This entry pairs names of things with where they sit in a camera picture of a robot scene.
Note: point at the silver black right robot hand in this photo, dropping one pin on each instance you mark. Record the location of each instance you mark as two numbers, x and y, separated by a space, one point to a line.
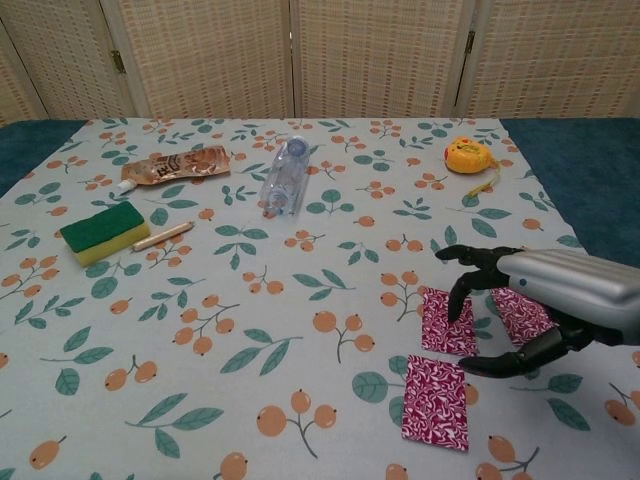
575 285

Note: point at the pink patterned pouch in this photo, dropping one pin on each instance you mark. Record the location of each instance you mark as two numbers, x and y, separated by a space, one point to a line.
440 337

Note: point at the red white patterned packet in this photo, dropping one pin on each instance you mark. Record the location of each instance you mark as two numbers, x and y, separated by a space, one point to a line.
435 405

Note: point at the yellow tape measure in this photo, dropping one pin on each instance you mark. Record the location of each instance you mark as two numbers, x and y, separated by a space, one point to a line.
467 156

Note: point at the woven bamboo screen panel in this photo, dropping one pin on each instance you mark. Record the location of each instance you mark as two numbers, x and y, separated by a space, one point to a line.
65 60
210 55
12 100
380 55
560 55

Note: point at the brass screen hinge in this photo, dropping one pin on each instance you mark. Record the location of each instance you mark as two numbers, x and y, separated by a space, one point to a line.
117 62
470 42

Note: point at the floral leaf berry tablecloth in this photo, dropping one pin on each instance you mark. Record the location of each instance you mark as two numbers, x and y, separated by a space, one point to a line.
300 310

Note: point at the clear plastic water bottle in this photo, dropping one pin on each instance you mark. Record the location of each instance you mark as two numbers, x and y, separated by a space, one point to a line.
285 180

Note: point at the orange foil snack pouch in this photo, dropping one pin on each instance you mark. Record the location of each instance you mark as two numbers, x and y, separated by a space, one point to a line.
180 165

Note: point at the light wooden pencil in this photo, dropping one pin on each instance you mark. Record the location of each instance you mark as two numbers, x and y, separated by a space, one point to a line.
162 236

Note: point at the green yellow sponge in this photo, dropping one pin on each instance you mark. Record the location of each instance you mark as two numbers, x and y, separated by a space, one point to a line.
102 230

